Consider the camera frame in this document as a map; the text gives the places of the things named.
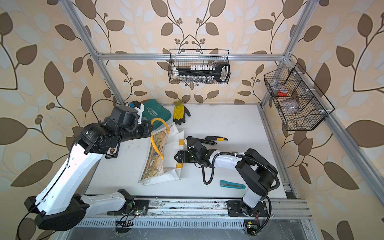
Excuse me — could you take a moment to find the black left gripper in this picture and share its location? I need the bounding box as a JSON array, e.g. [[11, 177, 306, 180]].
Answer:
[[115, 119, 155, 145]]

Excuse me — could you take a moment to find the white pouch with yellow handles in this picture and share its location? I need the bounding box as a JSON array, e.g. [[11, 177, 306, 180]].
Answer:
[[139, 118, 185, 186]]

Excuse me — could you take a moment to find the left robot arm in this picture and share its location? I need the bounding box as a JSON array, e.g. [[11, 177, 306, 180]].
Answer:
[[25, 101, 154, 231]]

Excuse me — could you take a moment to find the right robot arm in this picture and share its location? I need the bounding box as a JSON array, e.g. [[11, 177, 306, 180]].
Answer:
[[174, 136, 280, 217]]

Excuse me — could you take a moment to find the green plastic tool case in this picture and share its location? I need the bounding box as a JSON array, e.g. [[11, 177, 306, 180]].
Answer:
[[142, 99, 172, 121]]

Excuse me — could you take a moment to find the yellow grey work glove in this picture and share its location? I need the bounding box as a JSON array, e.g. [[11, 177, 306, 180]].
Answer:
[[173, 100, 191, 125]]

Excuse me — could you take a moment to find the black socket set holder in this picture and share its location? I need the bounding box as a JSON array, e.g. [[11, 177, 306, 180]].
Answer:
[[173, 62, 231, 83]]

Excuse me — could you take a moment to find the red item in basket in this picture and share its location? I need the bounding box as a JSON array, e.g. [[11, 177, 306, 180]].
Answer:
[[278, 88, 289, 97]]

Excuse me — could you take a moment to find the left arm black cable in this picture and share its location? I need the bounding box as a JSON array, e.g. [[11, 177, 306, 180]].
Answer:
[[16, 98, 127, 238]]

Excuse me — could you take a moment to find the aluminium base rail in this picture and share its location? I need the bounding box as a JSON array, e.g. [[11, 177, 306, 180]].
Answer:
[[78, 198, 313, 229]]

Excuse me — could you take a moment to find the aluminium frame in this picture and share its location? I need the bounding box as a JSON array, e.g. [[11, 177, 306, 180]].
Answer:
[[58, 0, 384, 240]]

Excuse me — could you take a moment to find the centre wire basket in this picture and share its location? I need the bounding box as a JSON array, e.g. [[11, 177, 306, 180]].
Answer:
[[168, 48, 231, 84]]

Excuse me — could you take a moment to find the wire basket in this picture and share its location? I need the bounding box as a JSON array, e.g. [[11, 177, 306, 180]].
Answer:
[[168, 48, 231, 84], [264, 63, 335, 131]]

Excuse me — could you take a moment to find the right wire basket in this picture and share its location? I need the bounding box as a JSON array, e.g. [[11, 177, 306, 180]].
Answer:
[[264, 63, 335, 131]]

